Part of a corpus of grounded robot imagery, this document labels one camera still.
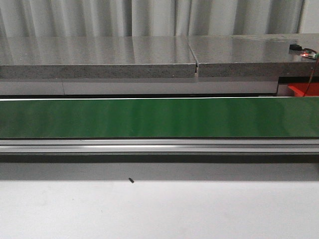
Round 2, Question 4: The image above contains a thin red wire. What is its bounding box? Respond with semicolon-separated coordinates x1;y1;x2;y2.
302;57;318;98

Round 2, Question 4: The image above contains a green conveyor belt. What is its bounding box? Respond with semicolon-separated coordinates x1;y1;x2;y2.
0;97;319;139

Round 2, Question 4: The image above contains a red plastic bin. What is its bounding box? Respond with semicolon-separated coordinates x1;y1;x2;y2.
288;83;319;97

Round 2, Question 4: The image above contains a grey pleated curtain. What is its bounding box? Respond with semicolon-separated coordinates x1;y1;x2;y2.
0;0;305;37

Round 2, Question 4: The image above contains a small green circuit board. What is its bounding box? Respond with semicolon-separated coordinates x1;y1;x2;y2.
301;50;319;60

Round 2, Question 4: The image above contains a grey stone counter slab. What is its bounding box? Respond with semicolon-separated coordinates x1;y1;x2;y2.
0;36;196;79

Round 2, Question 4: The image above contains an aluminium conveyor side rail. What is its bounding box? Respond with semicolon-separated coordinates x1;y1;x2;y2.
0;138;319;154

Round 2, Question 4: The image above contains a black plug connector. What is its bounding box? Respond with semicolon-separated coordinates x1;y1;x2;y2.
289;44;303;51

